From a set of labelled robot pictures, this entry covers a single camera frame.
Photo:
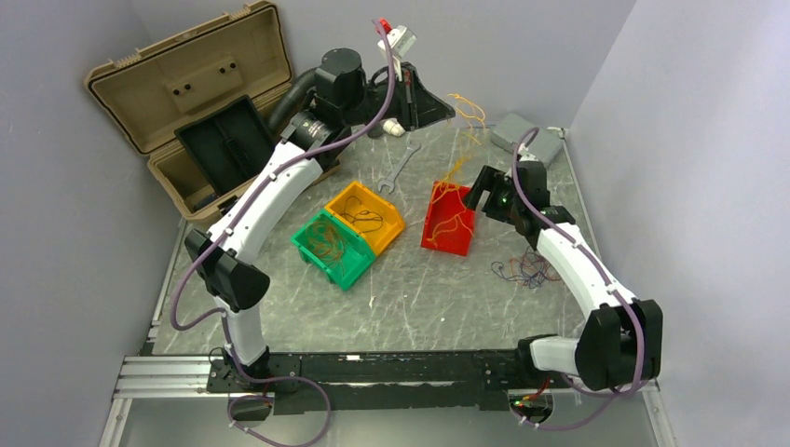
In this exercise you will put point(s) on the green plastic bin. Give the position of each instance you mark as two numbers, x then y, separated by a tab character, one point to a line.
338	252

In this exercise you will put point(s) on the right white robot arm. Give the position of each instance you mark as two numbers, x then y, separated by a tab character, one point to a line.
621	341

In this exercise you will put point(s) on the red plastic bin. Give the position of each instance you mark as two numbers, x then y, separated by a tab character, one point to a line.
449	225

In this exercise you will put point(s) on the yellow plastic bin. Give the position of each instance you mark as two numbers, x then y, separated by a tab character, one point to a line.
368	215

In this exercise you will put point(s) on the grey plastic case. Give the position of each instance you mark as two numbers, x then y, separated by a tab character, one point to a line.
509	130

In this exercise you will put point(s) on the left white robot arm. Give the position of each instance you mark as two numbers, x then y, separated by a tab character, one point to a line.
322	113

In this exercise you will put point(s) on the black toolbox tray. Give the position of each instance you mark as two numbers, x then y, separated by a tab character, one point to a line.
230	146

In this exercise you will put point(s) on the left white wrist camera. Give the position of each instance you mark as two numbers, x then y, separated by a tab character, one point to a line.
401	39

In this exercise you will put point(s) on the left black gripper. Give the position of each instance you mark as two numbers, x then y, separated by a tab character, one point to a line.
417	106

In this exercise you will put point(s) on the tan plastic toolbox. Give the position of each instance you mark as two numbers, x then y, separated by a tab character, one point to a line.
191	75

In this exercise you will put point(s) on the white pipe fitting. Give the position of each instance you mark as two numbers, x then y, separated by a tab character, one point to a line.
392	127

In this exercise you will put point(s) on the silver open-end wrench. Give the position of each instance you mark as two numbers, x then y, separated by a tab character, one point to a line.
389	181

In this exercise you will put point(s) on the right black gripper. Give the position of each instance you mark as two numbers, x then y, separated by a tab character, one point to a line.
492	181

